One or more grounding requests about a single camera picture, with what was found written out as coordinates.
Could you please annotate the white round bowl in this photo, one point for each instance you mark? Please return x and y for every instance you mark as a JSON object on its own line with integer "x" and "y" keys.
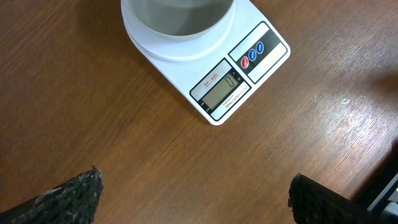
{"x": 179, "y": 18}

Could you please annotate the white digital kitchen scale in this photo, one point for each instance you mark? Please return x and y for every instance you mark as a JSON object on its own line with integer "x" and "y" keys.
{"x": 218, "y": 71}

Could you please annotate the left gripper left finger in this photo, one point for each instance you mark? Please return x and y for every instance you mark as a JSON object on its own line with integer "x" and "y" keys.
{"x": 74, "y": 201}

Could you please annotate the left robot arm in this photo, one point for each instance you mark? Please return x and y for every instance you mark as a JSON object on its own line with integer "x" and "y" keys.
{"x": 379, "y": 195}

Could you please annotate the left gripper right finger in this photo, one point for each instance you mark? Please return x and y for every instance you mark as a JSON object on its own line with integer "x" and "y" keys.
{"x": 312, "y": 203}

